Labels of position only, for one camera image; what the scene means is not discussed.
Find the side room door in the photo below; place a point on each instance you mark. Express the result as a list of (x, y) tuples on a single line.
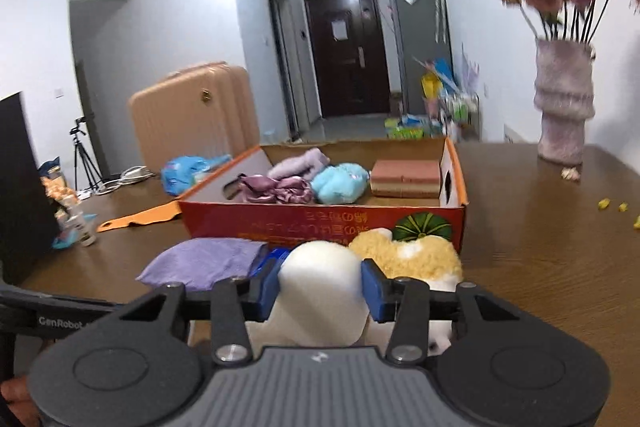
[(282, 67)]

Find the black paper bag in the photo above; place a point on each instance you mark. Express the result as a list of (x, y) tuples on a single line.
[(20, 187)]

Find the blue fluffy plush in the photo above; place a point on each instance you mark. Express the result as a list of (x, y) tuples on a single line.
[(340, 182)]

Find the yellow fluffy plush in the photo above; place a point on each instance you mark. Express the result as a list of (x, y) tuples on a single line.
[(415, 259)]

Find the peach ribbed suitcase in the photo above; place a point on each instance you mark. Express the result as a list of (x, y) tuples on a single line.
[(195, 117)]

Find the scattered yellow flower bits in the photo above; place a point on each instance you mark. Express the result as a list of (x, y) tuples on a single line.
[(605, 205)]

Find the smooth white squishy toy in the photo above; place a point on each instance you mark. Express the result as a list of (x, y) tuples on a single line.
[(320, 292)]

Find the orange cloth strip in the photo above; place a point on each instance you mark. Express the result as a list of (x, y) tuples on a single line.
[(140, 219)]

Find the person's left hand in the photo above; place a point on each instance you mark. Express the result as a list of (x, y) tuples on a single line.
[(17, 399)]

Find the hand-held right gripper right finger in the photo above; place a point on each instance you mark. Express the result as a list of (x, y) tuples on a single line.
[(374, 293)]

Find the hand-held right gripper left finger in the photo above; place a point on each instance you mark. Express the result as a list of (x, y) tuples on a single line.
[(267, 289)]

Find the pink textured vase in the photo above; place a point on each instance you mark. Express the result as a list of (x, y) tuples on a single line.
[(565, 102)]

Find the fallen dried petal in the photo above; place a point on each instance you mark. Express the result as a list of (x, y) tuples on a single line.
[(571, 174)]

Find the black camera tripod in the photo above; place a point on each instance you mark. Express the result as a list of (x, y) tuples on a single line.
[(82, 157)]

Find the yellow container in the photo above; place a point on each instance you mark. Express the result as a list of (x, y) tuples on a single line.
[(431, 87)]

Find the purple cloth pouch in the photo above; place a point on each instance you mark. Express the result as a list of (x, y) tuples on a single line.
[(200, 262)]

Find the blue tissue pack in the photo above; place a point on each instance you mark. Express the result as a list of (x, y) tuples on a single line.
[(187, 172)]

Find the purple branching ornament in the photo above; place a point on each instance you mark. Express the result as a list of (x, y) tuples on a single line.
[(470, 72)]

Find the lavender fuzzy plush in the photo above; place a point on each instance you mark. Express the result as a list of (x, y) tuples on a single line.
[(300, 163)]

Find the dark brown entrance door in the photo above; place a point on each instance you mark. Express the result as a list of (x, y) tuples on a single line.
[(347, 52)]

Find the pink layered sponge block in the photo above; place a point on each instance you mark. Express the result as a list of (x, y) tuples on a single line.
[(407, 178)]

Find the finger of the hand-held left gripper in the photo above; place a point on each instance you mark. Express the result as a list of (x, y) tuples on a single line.
[(265, 258)]

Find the purple satin scrunchie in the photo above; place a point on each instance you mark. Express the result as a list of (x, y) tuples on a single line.
[(275, 190)]

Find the orange cardboard box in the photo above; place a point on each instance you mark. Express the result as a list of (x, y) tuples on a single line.
[(320, 219)]

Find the grey refrigerator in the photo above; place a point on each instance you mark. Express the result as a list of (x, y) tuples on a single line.
[(420, 42)]

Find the small white bottle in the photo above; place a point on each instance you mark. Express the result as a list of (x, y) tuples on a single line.
[(84, 227)]

